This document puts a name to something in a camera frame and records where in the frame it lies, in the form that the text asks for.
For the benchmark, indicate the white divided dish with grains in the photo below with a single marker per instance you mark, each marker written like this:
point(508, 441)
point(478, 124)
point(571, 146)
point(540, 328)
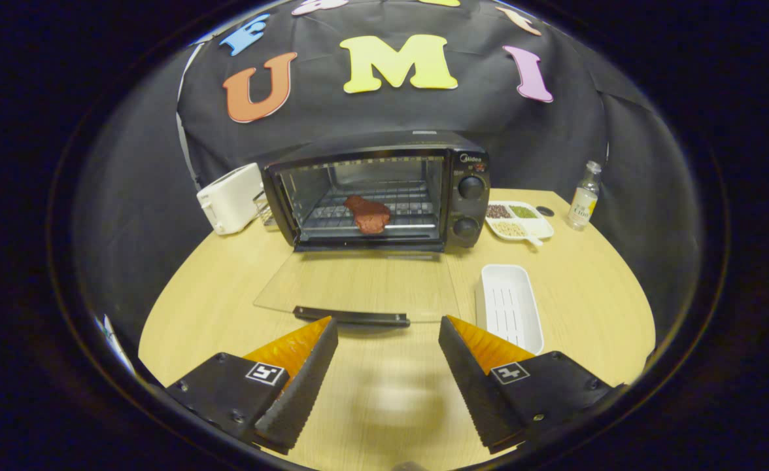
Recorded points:
point(522, 226)

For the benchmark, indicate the white rectangular tray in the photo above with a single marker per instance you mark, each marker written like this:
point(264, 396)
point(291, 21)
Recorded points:
point(509, 307)

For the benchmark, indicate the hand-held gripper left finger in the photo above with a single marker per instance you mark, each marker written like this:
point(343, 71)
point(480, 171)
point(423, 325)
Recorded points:
point(306, 386)

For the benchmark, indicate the white toaster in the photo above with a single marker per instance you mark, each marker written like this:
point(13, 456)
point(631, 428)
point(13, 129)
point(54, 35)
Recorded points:
point(231, 199)

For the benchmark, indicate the black toaster oven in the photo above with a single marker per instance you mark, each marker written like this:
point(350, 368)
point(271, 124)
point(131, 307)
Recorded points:
point(471, 210)

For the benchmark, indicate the clear bottle with yellow label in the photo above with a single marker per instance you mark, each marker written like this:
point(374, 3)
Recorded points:
point(582, 208)

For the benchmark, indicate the red raw meat piece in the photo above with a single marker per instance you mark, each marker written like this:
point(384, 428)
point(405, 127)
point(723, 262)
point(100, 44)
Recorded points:
point(370, 216)

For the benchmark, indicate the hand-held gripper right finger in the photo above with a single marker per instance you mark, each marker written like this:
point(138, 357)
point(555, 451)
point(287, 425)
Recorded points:
point(479, 386)

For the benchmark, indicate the black round table grommet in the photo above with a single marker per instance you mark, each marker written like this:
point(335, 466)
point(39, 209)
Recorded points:
point(545, 210)

